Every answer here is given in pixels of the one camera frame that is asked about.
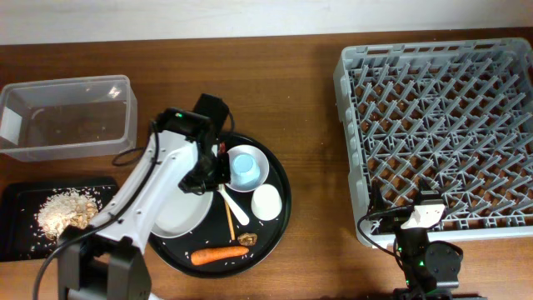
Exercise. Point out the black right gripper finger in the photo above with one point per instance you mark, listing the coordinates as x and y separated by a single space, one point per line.
376 200
426 194

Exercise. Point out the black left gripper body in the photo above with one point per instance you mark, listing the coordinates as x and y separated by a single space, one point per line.
209 174

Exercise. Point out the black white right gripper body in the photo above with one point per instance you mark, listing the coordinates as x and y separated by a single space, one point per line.
393 220

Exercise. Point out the red snack wrapper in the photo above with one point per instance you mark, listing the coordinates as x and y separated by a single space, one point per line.
222 148

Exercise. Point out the large white plate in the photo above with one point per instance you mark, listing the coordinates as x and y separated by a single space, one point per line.
181 213

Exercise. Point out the white ceramic cup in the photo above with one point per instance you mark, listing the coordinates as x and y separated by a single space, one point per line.
266 202

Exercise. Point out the brown walnut piece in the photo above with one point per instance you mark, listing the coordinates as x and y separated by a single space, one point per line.
247 239

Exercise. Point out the orange carrot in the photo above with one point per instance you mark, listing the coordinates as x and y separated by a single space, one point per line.
210 255

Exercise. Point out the rice and food scraps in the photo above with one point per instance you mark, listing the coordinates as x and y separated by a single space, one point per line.
69 208

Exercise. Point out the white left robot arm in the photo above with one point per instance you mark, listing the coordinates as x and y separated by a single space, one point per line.
105 260

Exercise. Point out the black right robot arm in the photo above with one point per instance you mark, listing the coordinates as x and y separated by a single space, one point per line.
430 268

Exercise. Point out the grey plastic dishwasher rack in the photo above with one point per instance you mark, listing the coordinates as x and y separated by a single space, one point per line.
457 114

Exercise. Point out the clear plastic waste bin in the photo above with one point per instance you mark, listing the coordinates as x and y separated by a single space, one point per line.
68 118

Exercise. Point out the black rectangular waste tray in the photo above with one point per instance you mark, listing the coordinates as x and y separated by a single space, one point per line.
21 236

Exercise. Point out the small grey bowl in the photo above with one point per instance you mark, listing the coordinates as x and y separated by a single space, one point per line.
261 159

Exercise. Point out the light blue cup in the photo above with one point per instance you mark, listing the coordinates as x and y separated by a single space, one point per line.
245 171

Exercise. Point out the wooden chopstick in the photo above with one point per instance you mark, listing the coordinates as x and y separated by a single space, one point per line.
229 221

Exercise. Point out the white plastic fork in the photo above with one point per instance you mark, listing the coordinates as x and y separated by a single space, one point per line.
240 215

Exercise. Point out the round black serving tray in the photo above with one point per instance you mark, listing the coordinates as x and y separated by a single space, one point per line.
213 231

